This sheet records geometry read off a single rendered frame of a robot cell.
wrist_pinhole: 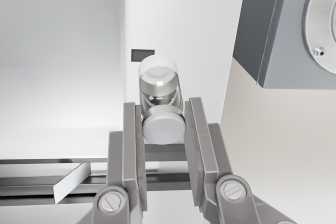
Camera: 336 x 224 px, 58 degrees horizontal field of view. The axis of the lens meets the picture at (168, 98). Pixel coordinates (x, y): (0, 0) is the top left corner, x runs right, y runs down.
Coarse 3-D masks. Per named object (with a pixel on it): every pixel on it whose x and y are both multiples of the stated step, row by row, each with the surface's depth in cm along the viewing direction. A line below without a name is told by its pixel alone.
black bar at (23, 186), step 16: (48, 176) 44; (96, 176) 45; (160, 176) 46; (176, 176) 46; (0, 192) 42; (16, 192) 43; (32, 192) 43; (48, 192) 43; (80, 192) 44; (96, 192) 44
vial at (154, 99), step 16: (144, 64) 16; (160, 64) 16; (144, 80) 15; (160, 80) 15; (176, 80) 15; (144, 96) 14; (160, 96) 14; (176, 96) 14; (144, 112) 15; (160, 112) 13; (176, 112) 14
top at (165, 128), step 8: (168, 112) 13; (152, 120) 13; (160, 120) 13; (168, 120) 13; (176, 120) 13; (144, 128) 14; (152, 128) 14; (160, 128) 14; (168, 128) 14; (176, 128) 14; (184, 128) 14; (144, 136) 14; (152, 136) 14; (160, 136) 14; (168, 136) 14; (176, 136) 14
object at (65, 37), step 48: (0, 0) 33; (48, 0) 33; (96, 0) 34; (0, 48) 35; (48, 48) 36; (96, 48) 36; (0, 96) 38; (48, 96) 39; (96, 96) 39; (0, 144) 40; (48, 144) 41; (96, 144) 42
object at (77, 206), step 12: (0, 204) 42; (12, 204) 42; (24, 204) 42; (36, 204) 42; (48, 204) 42; (60, 204) 43; (72, 204) 43; (84, 204) 43; (0, 216) 46; (12, 216) 47; (24, 216) 47; (36, 216) 47; (48, 216) 48; (60, 216) 48; (72, 216) 48
